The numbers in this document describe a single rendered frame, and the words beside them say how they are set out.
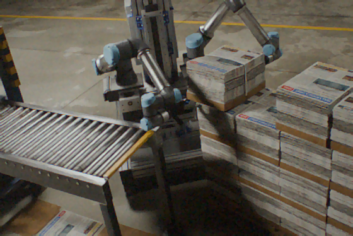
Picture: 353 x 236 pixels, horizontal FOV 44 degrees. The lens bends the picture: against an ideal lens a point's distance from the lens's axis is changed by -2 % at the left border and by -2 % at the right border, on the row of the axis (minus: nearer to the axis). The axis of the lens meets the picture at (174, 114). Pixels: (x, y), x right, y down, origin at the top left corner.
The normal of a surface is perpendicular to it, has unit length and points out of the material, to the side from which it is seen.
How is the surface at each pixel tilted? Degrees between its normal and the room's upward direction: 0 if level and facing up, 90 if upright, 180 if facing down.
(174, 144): 0
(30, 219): 0
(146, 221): 0
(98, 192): 90
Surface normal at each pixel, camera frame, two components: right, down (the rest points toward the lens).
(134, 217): -0.13, -0.86
